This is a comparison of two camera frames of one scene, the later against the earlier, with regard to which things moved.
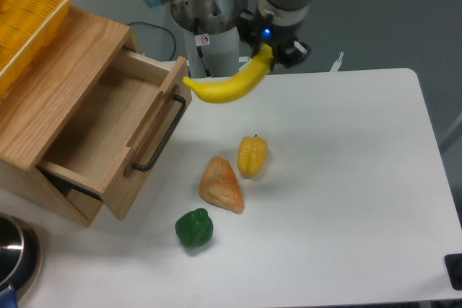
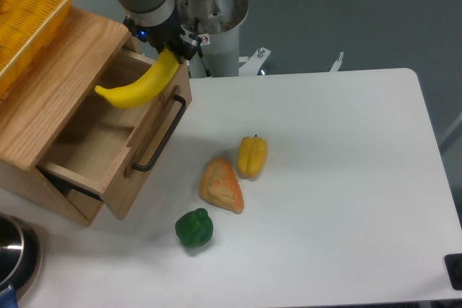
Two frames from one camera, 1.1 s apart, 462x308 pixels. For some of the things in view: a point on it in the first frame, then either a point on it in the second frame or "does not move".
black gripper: x=281 y=38 → x=170 y=34
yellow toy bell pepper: x=252 y=154 does not move
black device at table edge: x=453 y=262 does not move
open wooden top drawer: x=114 y=143 does not move
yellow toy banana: x=237 y=84 → x=138 y=93
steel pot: x=20 y=255 does not move
